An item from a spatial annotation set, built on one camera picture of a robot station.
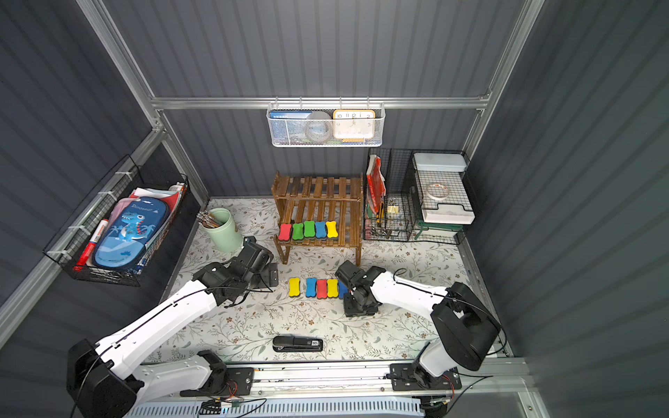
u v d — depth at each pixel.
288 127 0.85
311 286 0.92
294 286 0.92
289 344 0.76
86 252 0.64
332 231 0.89
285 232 0.89
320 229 0.89
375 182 1.16
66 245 0.60
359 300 0.71
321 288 0.91
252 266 0.60
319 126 0.91
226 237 0.96
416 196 1.03
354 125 0.89
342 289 0.91
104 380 0.38
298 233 0.87
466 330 0.45
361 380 0.75
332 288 0.91
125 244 0.63
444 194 0.94
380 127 0.85
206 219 0.91
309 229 0.89
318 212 0.98
